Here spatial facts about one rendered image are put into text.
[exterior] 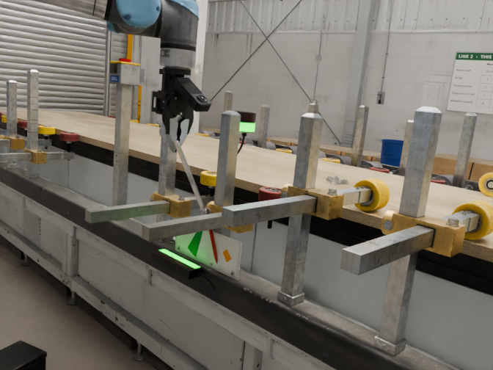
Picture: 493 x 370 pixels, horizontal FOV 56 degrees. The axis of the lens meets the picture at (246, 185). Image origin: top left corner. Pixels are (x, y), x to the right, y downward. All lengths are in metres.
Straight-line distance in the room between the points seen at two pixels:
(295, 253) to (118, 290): 1.30
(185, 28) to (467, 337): 0.95
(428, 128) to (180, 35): 0.63
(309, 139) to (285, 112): 8.64
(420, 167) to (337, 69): 8.26
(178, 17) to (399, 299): 0.80
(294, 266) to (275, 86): 8.84
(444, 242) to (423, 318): 0.35
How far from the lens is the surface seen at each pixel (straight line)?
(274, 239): 1.37
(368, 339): 1.01
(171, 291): 1.47
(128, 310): 2.18
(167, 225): 1.04
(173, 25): 1.19
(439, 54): 8.42
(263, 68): 10.05
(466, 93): 8.21
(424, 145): 0.87
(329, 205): 0.97
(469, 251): 1.08
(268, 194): 1.25
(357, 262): 0.66
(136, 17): 1.03
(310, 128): 0.99
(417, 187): 0.88
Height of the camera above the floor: 1.16
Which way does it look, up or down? 11 degrees down
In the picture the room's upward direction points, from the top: 5 degrees clockwise
